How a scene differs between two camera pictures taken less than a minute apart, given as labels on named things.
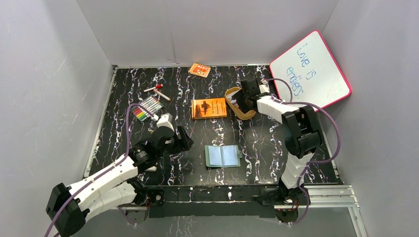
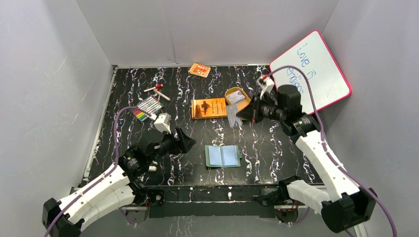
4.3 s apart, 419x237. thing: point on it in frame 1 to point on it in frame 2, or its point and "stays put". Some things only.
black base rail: [184, 201] stays put
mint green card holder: [223, 156] stays put
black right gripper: [238, 96] to [249, 112]
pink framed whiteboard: [312, 72] stays put
